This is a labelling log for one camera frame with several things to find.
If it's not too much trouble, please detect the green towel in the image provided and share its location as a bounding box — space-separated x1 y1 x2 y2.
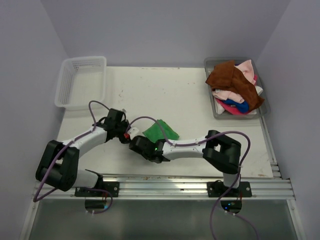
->
142 119 180 143

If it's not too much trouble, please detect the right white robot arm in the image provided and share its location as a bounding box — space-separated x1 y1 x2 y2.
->
124 127 242 197

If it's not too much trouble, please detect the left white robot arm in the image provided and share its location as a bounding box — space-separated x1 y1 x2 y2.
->
35 108 129 197

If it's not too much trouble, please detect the white plastic basket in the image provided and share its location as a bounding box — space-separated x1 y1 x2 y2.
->
54 56 107 111

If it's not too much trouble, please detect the white towel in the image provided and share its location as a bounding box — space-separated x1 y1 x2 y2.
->
214 86 265 116

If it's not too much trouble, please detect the magenta towel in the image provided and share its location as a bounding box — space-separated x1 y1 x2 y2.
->
216 74 258 116

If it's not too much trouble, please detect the blue towel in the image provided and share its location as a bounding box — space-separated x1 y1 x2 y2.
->
223 98 249 113

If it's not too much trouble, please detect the brown towel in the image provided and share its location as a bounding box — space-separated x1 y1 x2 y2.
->
205 60 265 111

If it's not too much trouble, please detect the grey plastic tray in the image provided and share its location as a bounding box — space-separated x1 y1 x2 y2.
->
204 57 270 120

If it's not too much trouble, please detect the light pink towel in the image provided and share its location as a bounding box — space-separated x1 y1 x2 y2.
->
212 60 256 104

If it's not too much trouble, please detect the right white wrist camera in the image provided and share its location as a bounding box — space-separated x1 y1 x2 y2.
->
124 127 140 140

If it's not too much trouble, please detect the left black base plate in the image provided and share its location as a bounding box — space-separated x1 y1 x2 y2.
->
74 181 120 198

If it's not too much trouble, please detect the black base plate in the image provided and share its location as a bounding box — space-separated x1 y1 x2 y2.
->
74 181 120 198
206 180 253 198

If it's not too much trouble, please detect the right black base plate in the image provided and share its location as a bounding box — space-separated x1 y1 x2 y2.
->
206 180 253 198

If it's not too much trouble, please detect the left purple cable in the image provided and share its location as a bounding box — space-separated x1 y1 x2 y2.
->
32 100 115 215

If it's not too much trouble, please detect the aluminium mounting rail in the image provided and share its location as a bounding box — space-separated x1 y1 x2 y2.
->
33 173 297 201

